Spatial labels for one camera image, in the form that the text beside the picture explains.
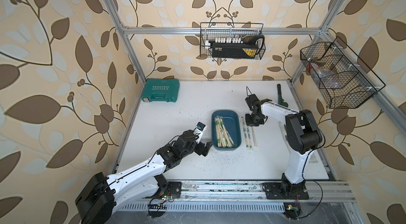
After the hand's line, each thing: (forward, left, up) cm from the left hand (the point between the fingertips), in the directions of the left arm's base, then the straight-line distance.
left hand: (206, 138), depth 80 cm
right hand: (+15, -28, -11) cm, 33 cm away
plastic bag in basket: (+30, -61, +21) cm, 71 cm away
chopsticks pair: (+6, -24, -11) cm, 27 cm away
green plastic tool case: (+39, +32, -7) cm, 50 cm away
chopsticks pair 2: (+6, -28, -11) cm, 31 cm away
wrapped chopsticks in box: (+4, -10, -11) cm, 15 cm away
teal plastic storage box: (+16, -16, -9) cm, 25 cm away
